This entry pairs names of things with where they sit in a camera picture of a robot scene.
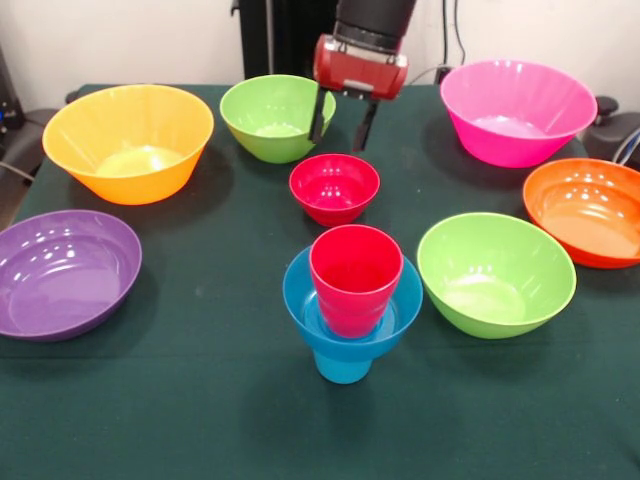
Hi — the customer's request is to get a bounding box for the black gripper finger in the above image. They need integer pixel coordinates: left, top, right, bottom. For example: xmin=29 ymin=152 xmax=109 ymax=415
xmin=352 ymin=99 xmax=381 ymax=153
xmin=307 ymin=88 xmax=327 ymax=147

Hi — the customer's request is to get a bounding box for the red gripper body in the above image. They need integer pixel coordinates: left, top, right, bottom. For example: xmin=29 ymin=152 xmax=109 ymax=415
xmin=312 ymin=33 xmax=410 ymax=103

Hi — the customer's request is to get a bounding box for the red bowl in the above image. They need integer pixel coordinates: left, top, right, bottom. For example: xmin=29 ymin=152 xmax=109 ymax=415
xmin=288 ymin=153 xmax=382 ymax=229

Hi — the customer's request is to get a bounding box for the red cup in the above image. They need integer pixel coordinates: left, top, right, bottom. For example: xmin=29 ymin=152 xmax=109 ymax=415
xmin=308 ymin=224 xmax=405 ymax=341

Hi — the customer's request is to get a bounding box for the pink bowl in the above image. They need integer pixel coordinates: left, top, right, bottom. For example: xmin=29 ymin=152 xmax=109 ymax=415
xmin=439 ymin=58 xmax=599 ymax=170

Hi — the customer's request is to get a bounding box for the blue bowl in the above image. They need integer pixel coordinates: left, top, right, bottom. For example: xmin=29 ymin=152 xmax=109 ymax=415
xmin=282 ymin=245 xmax=425 ymax=362

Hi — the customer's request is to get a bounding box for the blue cup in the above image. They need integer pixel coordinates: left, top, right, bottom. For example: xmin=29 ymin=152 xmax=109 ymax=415
xmin=312 ymin=349 xmax=375 ymax=386

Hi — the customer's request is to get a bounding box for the purple bowl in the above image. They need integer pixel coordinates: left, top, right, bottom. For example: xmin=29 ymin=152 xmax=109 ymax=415
xmin=0 ymin=208 xmax=144 ymax=343

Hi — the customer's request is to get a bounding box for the green bowl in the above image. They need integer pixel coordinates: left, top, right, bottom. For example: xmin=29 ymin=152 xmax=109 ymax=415
xmin=219 ymin=74 xmax=337 ymax=165
xmin=416 ymin=212 xmax=578 ymax=340

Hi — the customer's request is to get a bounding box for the yellow bowl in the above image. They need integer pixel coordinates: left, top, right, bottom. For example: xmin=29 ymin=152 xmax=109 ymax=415
xmin=41 ymin=83 xmax=216 ymax=206

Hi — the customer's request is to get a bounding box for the orange bowl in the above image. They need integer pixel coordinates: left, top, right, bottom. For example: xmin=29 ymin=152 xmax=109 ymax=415
xmin=522 ymin=157 xmax=640 ymax=270

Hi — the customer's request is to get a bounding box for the black office chair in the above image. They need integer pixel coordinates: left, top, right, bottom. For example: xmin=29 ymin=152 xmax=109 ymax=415
xmin=0 ymin=107 xmax=61 ymax=181
xmin=584 ymin=95 xmax=640 ymax=169

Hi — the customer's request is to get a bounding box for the black computer box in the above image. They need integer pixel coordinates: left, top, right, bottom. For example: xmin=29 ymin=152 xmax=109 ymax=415
xmin=0 ymin=47 xmax=26 ymax=134

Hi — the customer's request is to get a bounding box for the dark green tablecloth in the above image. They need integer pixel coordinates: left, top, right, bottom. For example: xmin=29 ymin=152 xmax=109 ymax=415
xmin=0 ymin=83 xmax=640 ymax=480

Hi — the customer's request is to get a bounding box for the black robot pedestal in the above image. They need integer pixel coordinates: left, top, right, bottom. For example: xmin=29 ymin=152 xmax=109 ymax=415
xmin=230 ymin=0 xmax=407 ymax=86

